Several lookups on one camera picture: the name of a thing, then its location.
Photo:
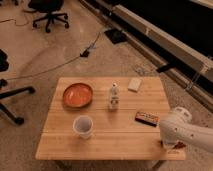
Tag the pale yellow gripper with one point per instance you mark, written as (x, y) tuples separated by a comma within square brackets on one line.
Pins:
[(168, 145)]

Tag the red chili pepper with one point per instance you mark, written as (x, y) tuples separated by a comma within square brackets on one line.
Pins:
[(179, 145)]

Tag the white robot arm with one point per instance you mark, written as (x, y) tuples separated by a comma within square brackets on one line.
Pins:
[(177, 127)]

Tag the dark candy box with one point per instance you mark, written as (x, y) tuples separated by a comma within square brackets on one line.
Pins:
[(146, 118)]

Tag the wooden table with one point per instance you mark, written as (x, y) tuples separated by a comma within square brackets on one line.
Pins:
[(116, 135)]

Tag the small white bottle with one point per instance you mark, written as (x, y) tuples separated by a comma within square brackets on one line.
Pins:
[(113, 97)]

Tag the white rectangular block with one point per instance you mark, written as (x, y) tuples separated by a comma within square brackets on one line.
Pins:
[(134, 84)]

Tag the white plastic cup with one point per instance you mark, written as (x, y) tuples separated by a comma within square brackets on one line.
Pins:
[(83, 126)]

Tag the orange wooden bowl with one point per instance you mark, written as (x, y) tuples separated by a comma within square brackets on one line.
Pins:
[(77, 95)]

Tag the black floor mat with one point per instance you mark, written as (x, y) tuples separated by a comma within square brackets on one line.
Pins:
[(116, 36)]

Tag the black chair base left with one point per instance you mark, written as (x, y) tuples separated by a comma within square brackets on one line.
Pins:
[(10, 96)]

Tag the black office chair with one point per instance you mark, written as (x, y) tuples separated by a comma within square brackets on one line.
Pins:
[(51, 9)]

